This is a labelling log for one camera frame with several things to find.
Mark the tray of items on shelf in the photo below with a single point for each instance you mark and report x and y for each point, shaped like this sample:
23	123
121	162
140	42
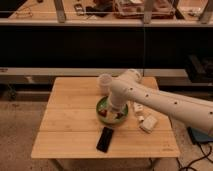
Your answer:
136	8

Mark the black phone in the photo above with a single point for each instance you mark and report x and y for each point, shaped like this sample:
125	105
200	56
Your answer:
105	139

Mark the green bowl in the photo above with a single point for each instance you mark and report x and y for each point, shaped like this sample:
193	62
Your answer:
107	117

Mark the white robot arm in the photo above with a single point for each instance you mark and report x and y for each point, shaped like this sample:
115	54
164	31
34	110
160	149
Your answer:
196	113

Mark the dark box at right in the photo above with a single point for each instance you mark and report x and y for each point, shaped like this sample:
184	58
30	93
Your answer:
199	71

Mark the dark red pepper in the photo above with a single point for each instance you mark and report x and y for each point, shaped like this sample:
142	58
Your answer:
103	112

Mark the small white block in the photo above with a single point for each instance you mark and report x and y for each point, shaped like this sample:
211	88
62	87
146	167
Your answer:
137	107

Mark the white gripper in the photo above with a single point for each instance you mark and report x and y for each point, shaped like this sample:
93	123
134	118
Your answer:
115	106

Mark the blue device on floor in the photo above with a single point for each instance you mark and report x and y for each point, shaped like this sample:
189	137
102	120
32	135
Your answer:
198	137

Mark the wooden table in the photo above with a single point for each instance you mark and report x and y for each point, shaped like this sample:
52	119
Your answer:
70	127

